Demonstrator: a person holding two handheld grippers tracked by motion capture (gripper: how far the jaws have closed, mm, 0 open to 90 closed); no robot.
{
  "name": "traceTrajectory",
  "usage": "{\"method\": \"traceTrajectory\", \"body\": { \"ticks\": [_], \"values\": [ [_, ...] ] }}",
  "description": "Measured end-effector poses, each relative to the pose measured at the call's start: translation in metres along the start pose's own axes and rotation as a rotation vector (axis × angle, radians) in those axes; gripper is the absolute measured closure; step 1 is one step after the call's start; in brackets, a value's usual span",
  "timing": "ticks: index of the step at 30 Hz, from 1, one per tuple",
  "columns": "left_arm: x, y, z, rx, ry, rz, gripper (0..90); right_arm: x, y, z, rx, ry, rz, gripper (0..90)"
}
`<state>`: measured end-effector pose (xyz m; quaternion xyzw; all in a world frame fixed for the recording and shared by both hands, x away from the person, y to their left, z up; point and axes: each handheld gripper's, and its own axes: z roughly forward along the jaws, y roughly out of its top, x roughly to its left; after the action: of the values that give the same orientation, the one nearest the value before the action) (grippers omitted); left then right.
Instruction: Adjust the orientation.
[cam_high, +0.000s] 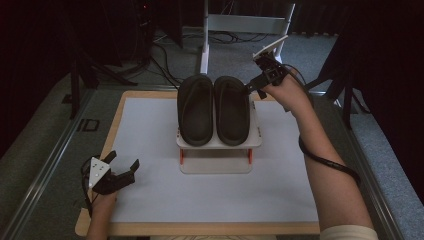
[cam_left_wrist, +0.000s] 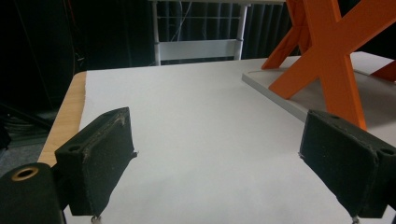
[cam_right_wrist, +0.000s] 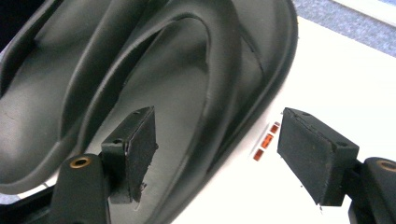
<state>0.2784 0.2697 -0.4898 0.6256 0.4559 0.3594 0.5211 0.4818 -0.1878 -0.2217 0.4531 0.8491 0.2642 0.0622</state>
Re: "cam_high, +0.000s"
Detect white metal stand frame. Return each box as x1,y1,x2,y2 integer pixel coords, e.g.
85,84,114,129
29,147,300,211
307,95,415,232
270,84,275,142
198,0,297,75

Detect white table mat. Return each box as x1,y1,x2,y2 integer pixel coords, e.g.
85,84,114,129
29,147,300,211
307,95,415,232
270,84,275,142
110,97,320,224

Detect person's left hand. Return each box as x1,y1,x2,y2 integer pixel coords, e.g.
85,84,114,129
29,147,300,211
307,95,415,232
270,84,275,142
89,190,118,222

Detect right hand-held gripper cable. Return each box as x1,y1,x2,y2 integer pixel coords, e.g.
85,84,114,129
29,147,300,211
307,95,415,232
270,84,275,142
282,64,362,187

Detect cream sleeve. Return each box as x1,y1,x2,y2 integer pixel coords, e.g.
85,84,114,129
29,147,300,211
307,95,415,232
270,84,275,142
319,224,380,240

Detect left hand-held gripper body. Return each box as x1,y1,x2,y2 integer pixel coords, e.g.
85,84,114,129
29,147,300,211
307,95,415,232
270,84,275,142
81,156,132,196

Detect metal rail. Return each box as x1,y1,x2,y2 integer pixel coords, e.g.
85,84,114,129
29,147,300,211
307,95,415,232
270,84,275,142
0,89,96,240
333,98,405,240

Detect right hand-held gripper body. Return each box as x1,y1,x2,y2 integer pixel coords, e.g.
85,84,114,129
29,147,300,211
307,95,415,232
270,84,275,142
252,34,290,92

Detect person's right hand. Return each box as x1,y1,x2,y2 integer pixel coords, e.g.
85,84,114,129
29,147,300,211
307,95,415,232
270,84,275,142
261,67,315,118

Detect white shoe rack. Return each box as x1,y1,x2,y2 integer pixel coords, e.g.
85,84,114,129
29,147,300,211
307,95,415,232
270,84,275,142
175,94,263,175

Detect black tripod stand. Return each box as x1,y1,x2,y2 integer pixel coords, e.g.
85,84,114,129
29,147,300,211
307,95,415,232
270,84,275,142
67,39,138,120
304,34,372,131

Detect black slipper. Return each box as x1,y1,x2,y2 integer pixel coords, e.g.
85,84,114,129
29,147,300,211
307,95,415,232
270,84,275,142
213,75,251,147
176,73,215,147

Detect black floor cables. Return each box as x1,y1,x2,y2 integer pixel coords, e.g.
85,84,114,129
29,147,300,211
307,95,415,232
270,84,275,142
146,29,269,92

